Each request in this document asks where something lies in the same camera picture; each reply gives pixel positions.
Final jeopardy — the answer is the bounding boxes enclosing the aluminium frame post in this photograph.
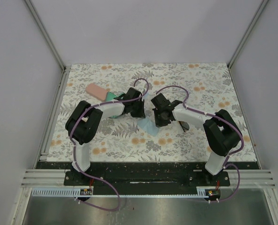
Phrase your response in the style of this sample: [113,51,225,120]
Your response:
[23,0,66,71]
[227,0,270,70]

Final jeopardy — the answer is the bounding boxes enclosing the white slotted cable duct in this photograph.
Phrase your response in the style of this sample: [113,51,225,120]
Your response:
[31,187,215,199]

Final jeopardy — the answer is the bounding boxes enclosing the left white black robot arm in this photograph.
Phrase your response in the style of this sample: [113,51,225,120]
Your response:
[65,87,147,185]

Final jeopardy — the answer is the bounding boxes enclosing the pink glasses case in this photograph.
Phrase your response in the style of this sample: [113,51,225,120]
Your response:
[85,83,108,101]

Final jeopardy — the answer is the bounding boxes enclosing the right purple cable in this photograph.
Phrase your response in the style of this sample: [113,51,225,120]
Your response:
[156,86,244,203]

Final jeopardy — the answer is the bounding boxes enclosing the left aluminium frame post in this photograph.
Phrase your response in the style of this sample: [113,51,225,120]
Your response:
[23,0,66,71]

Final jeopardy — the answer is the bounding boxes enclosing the light blue cleaning cloth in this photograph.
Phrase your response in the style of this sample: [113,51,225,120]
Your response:
[142,91,149,100]

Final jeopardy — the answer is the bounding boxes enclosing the black aviator sunglasses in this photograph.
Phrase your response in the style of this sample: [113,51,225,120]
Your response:
[179,121,190,132]

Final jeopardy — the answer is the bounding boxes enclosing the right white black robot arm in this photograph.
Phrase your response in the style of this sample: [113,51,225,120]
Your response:
[151,93,244,186]

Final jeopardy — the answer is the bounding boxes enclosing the floral patterned table mat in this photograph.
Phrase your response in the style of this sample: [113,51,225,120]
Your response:
[47,63,256,162]

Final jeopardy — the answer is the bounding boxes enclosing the right aluminium frame post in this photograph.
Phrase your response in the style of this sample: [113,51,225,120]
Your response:
[227,0,270,70]

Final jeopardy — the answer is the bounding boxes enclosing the grey-blue glasses case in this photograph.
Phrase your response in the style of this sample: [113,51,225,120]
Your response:
[100,92,124,119]

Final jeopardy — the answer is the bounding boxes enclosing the left aluminium side rail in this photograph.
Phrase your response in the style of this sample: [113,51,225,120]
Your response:
[37,66,71,162]

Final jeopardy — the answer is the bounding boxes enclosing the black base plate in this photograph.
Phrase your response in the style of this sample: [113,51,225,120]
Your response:
[64,162,230,194]

